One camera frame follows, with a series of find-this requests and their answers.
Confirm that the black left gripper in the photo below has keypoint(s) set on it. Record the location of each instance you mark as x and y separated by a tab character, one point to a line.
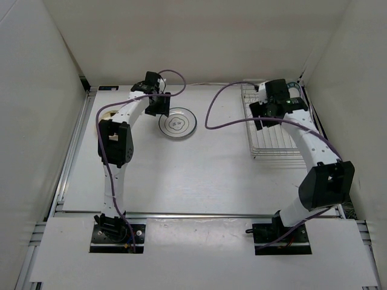
163	109

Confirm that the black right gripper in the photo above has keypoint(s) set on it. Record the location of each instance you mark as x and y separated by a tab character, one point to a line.
257	109

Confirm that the white plate with green rings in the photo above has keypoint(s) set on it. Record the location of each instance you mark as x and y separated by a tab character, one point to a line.
180	124

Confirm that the cream bowl with red stamp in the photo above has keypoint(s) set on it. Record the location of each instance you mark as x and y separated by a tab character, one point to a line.
108	114

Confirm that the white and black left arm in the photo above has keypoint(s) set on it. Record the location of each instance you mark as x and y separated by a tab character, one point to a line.
116	149

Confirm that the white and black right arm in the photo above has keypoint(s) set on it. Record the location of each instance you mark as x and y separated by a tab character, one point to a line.
328	180

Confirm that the white plate with green band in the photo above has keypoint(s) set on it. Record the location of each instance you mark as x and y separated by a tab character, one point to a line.
295	90

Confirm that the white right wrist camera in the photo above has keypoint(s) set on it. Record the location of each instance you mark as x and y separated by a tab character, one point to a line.
261	92

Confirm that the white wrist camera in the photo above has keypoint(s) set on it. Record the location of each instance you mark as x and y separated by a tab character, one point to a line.
162	85
261	92

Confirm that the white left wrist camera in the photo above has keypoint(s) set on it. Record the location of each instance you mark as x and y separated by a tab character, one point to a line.
162	85

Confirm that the chrome wire dish rack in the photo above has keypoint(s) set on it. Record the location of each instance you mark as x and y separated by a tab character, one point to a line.
270	143

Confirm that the aluminium table frame rail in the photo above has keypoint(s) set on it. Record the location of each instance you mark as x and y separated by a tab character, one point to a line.
197	197

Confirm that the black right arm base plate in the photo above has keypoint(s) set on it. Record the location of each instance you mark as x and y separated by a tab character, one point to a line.
294	244

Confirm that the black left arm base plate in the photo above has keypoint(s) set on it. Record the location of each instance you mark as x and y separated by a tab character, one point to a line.
103	241

